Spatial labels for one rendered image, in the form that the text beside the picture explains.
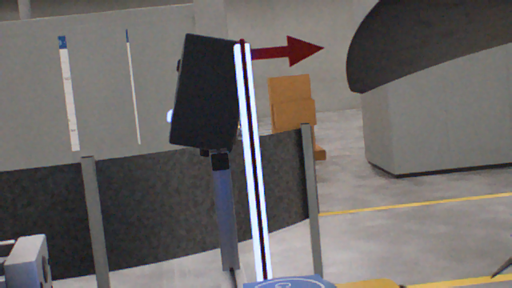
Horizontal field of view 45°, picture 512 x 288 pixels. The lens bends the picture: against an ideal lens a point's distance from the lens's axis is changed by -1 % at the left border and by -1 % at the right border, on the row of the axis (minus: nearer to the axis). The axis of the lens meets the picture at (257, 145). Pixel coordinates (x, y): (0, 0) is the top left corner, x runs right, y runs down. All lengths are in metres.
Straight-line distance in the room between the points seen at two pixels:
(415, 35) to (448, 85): 6.33
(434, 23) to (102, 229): 1.84
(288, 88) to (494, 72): 2.90
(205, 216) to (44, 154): 4.59
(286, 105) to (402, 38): 8.08
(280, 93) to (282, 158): 6.03
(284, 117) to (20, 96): 3.61
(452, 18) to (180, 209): 1.88
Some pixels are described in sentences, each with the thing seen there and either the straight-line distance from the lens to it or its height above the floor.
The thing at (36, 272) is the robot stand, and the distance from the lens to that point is 0.72.
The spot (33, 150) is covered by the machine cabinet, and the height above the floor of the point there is 0.69.
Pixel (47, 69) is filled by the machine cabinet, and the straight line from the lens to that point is 6.74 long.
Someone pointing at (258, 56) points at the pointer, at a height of 1.18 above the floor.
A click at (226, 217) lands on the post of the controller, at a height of 0.95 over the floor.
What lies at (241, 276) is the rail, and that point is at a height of 0.86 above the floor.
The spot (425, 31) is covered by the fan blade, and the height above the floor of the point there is 1.19.
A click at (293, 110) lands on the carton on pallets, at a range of 8.59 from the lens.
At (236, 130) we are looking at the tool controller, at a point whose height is 1.08.
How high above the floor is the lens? 1.16
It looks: 6 degrees down
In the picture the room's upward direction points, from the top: 6 degrees counter-clockwise
